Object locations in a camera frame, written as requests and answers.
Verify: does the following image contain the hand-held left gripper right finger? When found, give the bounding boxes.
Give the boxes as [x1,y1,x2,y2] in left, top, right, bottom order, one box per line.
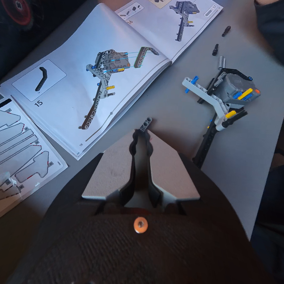
[145,130,201,208]

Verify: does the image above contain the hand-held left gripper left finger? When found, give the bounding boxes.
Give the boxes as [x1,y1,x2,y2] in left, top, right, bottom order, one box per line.
[81,129,140,207]

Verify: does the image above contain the small dark grey lego connector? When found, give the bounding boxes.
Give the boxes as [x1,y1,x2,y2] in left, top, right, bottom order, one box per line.
[140,117,153,133]

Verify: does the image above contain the person's right forearm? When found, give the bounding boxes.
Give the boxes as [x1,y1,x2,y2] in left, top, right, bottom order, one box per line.
[254,0,284,65]

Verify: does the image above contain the open lego instruction booklet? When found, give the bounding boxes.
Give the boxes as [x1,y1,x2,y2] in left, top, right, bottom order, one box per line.
[0,0,224,161]

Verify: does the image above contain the lego sticker sheet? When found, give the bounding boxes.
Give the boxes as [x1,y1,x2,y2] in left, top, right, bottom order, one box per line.
[0,94,69,218]

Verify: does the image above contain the partly built lego assembly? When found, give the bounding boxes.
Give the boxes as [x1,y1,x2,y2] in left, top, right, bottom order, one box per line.
[182,67,262,170]

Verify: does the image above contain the black lego set box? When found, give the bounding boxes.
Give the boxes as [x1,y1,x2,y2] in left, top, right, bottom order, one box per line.
[0,0,88,78]

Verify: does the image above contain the person's leg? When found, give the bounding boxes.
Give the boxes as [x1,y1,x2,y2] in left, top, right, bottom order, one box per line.
[250,164,284,284]

